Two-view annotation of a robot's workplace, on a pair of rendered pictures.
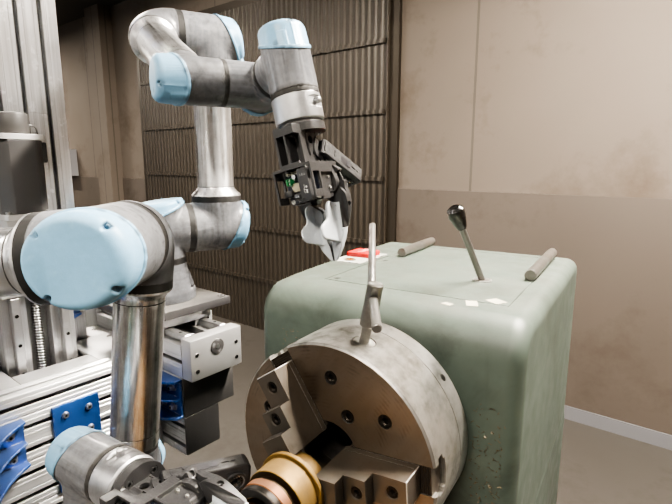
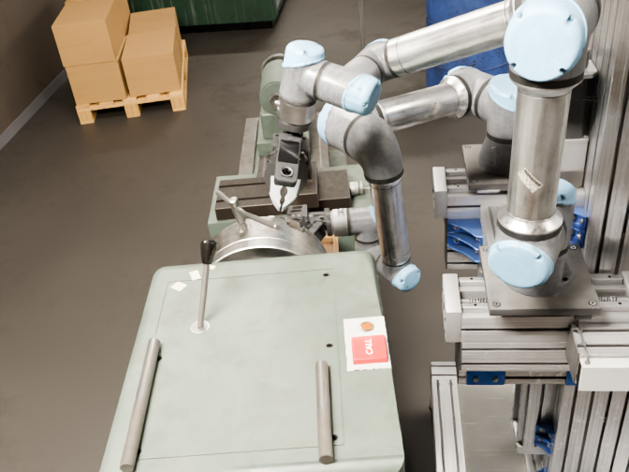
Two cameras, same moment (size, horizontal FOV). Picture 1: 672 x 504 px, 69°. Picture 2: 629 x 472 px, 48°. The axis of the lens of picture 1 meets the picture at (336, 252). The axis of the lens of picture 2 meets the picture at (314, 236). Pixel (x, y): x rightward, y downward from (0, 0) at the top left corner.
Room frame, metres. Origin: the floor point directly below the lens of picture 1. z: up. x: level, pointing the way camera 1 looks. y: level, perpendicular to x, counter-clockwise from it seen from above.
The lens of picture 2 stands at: (1.92, -0.58, 2.15)
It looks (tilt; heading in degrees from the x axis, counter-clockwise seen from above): 35 degrees down; 150
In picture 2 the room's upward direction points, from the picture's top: 6 degrees counter-clockwise
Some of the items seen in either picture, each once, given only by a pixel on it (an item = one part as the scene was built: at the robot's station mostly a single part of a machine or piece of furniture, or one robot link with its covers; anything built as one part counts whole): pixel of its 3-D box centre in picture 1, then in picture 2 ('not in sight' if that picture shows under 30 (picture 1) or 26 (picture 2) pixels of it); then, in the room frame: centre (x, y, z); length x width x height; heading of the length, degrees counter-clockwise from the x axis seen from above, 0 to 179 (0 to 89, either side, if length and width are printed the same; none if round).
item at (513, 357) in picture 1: (433, 355); (270, 413); (1.01, -0.21, 1.06); 0.59 x 0.48 x 0.39; 148
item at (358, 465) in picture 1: (378, 480); not in sight; (0.55, -0.05, 1.09); 0.12 x 0.11 x 0.05; 58
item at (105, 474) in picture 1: (126, 479); (338, 221); (0.56, 0.27, 1.08); 0.08 x 0.05 x 0.08; 148
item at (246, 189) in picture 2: not in sight; (283, 194); (0.14, 0.33, 0.95); 0.43 x 0.18 x 0.04; 58
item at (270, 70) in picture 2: not in sight; (281, 103); (-0.36, 0.62, 1.01); 0.30 x 0.20 x 0.29; 148
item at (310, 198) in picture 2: not in sight; (301, 184); (0.20, 0.37, 1.00); 0.20 x 0.10 x 0.05; 148
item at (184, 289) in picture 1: (161, 276); (538, 256); (1.12, 0.41, 1.21); 0.15 x 0.15 x 0.10
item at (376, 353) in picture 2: (363, 254); (369, 350); (1.16, -0.07, 1.26); 0.06 x 0.06 x 0.02; 58
